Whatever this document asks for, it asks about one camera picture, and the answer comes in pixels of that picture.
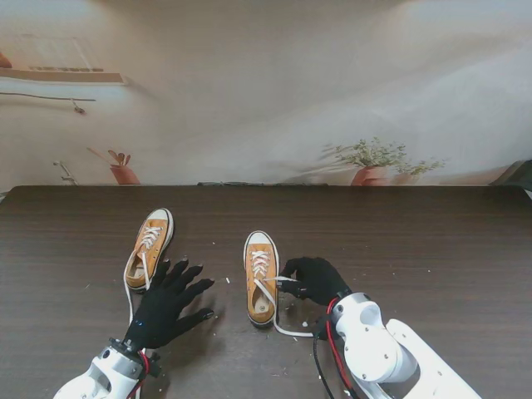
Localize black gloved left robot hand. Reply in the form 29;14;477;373
124;257;216;350

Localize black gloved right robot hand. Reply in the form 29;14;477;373
278;256;353;308

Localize white shoelace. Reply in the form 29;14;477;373
249;249;315;338

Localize green plant in terracotta pot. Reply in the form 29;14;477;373
322;137;450;187

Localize terracotta pot with wooden utensils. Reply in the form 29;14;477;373
86;146;142;186

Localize metal tap fixture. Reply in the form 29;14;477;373
52;160;79;186

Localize red and black arm cables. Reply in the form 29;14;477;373
132;351;163;399
311;297;362;399

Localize metal wall rail with hook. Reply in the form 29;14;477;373
0;91;96;116

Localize wooden wall shelf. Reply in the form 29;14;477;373
0;67;130;87

